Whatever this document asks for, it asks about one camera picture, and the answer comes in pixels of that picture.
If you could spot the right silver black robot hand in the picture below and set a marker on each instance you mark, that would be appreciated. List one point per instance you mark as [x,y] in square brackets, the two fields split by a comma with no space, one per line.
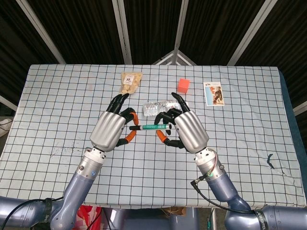
[192,131]

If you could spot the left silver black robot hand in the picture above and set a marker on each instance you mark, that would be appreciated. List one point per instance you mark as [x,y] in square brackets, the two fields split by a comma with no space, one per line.
[108,129]

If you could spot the black marker cap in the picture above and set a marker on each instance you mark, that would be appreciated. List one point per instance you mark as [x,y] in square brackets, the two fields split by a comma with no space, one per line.
[134,128]

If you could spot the green white marker pen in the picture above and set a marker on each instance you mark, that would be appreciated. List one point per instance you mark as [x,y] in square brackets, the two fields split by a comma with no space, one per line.
[153,127]

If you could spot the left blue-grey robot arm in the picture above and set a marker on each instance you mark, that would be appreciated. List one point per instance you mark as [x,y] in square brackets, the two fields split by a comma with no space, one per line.
[81,177]

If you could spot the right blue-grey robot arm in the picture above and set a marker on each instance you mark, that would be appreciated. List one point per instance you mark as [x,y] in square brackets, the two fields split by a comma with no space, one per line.
[218,182]

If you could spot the printed picture card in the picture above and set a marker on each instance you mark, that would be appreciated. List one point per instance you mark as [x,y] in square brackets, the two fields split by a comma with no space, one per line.
[214,94]

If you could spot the clear plastic water bottle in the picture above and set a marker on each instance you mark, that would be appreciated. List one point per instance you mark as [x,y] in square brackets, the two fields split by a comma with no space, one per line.
[151,109]

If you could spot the orange cube block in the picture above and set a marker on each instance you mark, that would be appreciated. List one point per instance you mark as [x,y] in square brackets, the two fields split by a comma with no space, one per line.
[183,85]

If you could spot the clear bag of snacks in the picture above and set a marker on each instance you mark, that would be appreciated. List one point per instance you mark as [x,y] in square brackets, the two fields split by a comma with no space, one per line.
[129,82]

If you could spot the checkered white tablecloth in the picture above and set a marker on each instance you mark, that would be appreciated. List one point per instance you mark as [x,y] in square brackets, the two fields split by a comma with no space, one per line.
[60,107]

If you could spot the red shopping bag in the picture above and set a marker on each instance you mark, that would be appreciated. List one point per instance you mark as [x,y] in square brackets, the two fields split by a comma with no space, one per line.
[90,218]

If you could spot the metal table leg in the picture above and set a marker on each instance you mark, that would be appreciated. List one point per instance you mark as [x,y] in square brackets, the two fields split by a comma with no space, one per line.
[213,220]

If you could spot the white triangular metal frame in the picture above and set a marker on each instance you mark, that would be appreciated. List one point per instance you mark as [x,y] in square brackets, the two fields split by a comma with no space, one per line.
[174,54]

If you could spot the white metal frame post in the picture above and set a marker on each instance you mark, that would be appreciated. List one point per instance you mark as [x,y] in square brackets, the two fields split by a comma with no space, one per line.
[181,24]
[301,109]
[122,31]
[7,103]
[40,31]
[251,31]

